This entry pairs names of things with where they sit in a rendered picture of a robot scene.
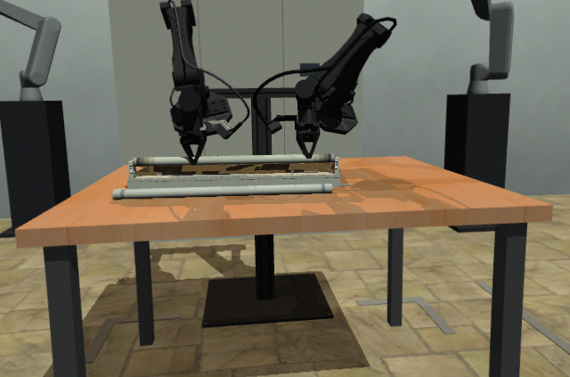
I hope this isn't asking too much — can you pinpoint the brown cardboard carton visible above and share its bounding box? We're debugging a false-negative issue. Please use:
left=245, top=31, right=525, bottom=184
left=136, top=163, right=334, bottom=176

